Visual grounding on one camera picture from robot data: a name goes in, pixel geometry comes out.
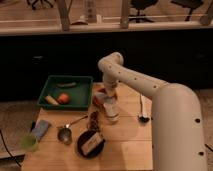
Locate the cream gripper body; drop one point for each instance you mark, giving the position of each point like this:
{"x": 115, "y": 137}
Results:
{"x": 110, "y": 91}

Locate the blue-grey towel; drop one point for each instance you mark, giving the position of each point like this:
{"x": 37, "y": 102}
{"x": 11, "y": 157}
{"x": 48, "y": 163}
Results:
{"x": 99, "y": 99}

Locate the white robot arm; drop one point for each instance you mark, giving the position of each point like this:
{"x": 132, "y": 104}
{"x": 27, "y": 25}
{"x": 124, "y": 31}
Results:
{"x": 177, "y": 128}

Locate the red bowl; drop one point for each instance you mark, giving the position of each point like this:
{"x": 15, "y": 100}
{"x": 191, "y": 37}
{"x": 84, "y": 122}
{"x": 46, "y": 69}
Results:
{"x": 102, "y": 90}

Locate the black bowl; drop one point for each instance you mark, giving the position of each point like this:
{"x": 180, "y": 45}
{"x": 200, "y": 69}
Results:
{"x": 83, "y": 138}

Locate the white cup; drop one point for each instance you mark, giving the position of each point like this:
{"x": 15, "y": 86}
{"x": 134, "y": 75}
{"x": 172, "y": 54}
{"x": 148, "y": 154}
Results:
{"x": 111, "y": 111}

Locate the brown grape bunch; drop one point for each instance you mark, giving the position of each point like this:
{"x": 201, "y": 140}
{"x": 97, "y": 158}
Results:
{"x": 93, "y": 123}

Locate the green plastic tray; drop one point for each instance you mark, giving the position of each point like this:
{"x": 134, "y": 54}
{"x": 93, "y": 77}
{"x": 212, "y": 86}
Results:
{"x": 80, "y": 94}

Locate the green cucumber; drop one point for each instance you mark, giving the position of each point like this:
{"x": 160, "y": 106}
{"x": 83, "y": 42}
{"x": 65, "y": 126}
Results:
{"x": 66, "y": 85}

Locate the red tomato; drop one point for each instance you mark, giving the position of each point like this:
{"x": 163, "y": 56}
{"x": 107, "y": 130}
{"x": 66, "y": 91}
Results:
{"x": 63, "y": 98}

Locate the tan sponge block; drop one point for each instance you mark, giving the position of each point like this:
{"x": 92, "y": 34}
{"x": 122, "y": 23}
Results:
{"x": 91, "y": 143}

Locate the yellow corn piece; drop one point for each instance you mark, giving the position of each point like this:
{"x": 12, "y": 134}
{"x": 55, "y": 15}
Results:
{"x": 51, "y": 100}

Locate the metal ladle spoon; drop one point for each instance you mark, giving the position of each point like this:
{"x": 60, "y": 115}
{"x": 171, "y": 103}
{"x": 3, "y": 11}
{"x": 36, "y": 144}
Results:
{"x": 64, "y": 134}

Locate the blue folded cloth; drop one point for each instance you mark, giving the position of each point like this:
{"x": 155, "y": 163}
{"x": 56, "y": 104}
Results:
{"x": 40, "y": 129}

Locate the black office chair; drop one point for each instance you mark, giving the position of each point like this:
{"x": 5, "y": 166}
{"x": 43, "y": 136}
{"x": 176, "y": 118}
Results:
{"x": 139, "y": 6}
{"x": 32, "y": 3}

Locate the green plastic cup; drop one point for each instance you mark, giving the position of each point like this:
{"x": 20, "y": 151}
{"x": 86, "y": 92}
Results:
{"x": 29, "y": 143}

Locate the black office chair left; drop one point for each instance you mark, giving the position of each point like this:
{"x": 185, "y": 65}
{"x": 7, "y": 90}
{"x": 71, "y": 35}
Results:
{"x": 32, "y": 3}

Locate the wooden post middle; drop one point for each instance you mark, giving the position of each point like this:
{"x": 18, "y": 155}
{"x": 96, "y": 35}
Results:
{"x": 125, "y": 10}

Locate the wooden post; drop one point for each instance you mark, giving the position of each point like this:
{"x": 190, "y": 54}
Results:
{"x": 64, "y": 16}
{"x": 125, "y": 10}

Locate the wooden post left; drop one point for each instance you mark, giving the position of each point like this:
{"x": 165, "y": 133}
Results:
{"x": 64, "y": 16}

